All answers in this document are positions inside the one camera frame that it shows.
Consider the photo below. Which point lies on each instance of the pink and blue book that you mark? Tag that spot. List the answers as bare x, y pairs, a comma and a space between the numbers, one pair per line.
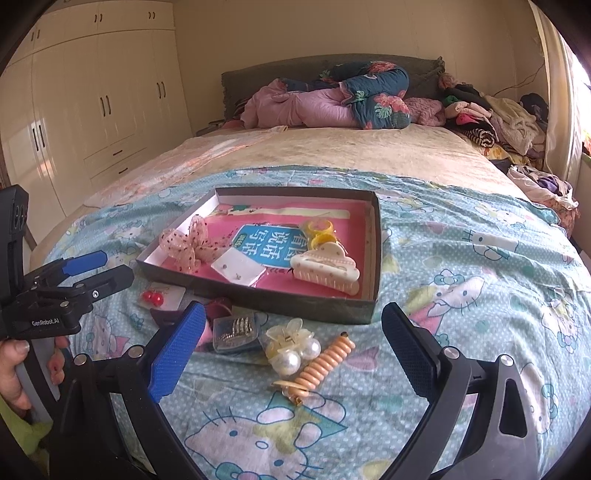
272, 234

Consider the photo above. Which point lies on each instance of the white stud earring card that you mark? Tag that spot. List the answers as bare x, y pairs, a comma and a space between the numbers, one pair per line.
238, 268

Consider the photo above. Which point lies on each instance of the dark cardboard tray box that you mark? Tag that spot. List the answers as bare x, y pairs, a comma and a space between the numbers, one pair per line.
157, 266

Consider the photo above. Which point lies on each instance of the cream cloud hair claw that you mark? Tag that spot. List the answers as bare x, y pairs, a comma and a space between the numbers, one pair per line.
329, 266

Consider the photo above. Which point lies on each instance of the dark floral quilt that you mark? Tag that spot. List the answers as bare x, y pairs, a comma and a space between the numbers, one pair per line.
374, 89

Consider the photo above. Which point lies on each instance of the person's left hand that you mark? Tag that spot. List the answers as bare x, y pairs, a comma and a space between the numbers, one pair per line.
13, 353

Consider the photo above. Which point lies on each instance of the red ball earring card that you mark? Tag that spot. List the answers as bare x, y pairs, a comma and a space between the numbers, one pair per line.
162, 297

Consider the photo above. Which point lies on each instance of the polka dot fabric bow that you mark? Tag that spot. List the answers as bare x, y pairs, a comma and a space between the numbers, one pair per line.
192, 249

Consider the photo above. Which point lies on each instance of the hello kitty teal blanket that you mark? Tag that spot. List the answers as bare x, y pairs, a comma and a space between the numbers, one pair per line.
487, 274

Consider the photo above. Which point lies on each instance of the yellow rings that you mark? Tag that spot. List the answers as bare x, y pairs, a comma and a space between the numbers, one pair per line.
318, 233

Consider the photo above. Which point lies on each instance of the pile of clothes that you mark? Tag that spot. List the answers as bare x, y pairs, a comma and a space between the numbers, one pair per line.
512, 135

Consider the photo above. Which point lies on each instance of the cream wardrobe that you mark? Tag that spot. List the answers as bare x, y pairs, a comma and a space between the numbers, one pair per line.
92, 92

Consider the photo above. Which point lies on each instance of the beige curtain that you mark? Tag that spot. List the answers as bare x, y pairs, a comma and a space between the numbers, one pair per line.
564, 136

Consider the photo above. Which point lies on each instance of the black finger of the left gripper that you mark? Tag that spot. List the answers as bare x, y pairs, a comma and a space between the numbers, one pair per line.
108, 282

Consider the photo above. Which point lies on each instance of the pearl flower hair clip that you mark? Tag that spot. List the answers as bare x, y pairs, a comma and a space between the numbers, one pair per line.
290, 346

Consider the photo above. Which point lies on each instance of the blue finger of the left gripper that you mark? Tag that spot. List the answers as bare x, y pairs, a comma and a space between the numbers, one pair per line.
77, 265

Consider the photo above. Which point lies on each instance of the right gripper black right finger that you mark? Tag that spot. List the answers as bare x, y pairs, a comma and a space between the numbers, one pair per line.
415, 348

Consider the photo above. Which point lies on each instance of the pink quilt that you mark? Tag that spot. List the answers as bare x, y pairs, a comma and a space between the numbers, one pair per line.
273, 105

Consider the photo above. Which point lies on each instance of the beige bed sheet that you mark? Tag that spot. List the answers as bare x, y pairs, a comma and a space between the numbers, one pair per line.
428, 153

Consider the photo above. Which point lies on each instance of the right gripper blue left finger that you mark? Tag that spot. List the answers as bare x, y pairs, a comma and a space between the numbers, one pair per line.
170, 360

